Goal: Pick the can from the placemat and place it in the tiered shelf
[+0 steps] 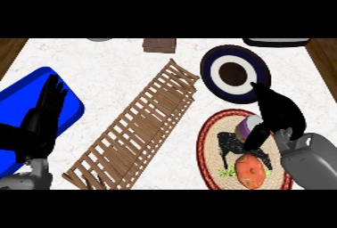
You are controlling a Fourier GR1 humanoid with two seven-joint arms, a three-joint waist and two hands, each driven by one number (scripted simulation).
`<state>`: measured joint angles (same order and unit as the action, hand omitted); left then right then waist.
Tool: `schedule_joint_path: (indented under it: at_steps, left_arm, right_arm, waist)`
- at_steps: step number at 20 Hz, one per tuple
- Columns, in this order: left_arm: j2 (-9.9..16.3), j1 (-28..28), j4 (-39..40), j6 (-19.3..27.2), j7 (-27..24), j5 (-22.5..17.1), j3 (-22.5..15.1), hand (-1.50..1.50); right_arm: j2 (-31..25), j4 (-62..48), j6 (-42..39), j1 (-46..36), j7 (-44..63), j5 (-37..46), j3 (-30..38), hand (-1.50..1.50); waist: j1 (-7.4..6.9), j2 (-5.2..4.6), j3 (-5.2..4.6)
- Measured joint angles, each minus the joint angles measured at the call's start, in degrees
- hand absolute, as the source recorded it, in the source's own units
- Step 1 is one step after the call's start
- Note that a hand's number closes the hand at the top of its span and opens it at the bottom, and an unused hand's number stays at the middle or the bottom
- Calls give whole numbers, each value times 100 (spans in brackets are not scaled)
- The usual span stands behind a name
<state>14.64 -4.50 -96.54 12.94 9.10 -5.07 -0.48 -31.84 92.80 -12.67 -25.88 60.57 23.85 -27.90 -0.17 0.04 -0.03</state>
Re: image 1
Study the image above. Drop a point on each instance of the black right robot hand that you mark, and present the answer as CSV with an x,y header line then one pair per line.
x,y
282,109

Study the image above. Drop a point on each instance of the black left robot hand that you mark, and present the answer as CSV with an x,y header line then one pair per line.
x,y
44,118

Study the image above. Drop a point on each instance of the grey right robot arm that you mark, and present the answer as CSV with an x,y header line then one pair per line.
x,y
307,160

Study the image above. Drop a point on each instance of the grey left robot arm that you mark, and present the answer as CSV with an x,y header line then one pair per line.
x,y
30,175

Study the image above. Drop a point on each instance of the round woven placemat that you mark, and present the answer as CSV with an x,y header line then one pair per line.
x,y
219,154

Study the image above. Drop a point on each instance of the brown wooden tiered shelf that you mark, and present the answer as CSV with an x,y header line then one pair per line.
x,y
137,130

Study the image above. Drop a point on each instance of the blue tray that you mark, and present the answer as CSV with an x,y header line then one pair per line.
x,y
21,101

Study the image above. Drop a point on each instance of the navy and white plate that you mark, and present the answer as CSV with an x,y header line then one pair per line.
x,y
234,74

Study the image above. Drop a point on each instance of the orange pumpkin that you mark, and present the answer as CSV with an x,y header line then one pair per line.
x,y
250,171

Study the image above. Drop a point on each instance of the dark appliance with pale top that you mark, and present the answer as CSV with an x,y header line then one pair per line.
x,y
277,42

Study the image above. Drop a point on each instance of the grey round object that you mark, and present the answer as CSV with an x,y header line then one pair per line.
x,y
100,39

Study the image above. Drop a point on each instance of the brown wooden block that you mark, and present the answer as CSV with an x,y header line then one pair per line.
x,y
160,45

